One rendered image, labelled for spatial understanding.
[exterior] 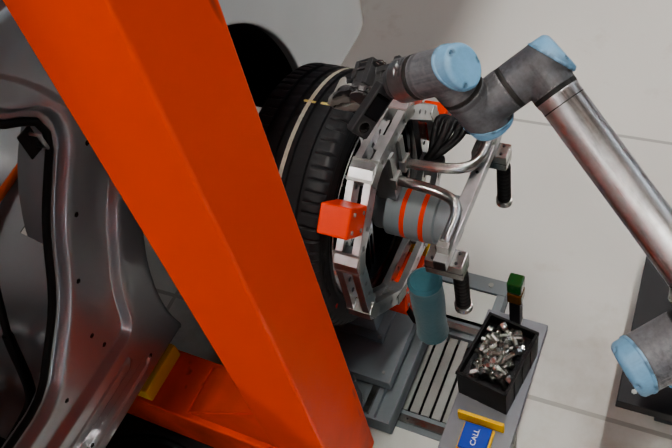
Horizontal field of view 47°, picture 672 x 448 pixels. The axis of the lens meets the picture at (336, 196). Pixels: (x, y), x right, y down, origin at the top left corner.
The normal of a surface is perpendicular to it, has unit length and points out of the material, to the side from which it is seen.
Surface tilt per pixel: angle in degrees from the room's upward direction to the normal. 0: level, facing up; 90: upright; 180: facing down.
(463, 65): 55
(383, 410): 0
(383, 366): 0
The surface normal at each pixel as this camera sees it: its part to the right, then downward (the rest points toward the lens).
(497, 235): -0.18, -0.64
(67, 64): -0.40, 0.74
